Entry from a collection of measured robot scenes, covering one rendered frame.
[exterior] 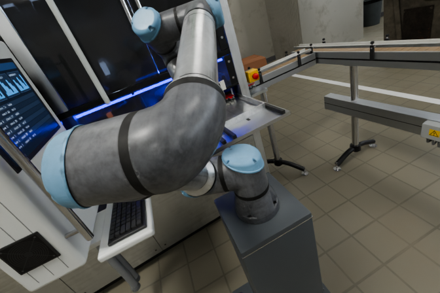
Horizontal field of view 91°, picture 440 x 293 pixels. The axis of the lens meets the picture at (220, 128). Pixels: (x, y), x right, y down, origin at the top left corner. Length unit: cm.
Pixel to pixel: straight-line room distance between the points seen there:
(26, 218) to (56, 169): 53
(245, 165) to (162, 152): 40
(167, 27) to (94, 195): 42
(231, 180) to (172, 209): 98
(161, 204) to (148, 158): 130
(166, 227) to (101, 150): 142
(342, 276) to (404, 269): 31
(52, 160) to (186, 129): 17
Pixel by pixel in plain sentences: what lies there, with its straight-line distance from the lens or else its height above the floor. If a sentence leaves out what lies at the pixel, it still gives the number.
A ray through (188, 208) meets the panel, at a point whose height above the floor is 31.
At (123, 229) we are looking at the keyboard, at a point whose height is 83.
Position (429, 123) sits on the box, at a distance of 166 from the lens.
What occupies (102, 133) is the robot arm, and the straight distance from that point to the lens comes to 29.
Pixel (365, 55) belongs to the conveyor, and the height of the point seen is 91.
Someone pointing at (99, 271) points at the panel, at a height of 23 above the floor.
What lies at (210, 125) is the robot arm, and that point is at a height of 127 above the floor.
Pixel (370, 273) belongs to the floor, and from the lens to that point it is 158.
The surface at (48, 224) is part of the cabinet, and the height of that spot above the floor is 100.
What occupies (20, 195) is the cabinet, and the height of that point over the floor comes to 112.
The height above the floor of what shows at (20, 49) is 151.
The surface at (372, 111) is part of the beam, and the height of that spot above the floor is 52.
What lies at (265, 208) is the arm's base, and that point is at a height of 84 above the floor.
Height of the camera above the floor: 138
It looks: 26 degrees down
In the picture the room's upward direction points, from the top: 19 degrees counter-clockwise
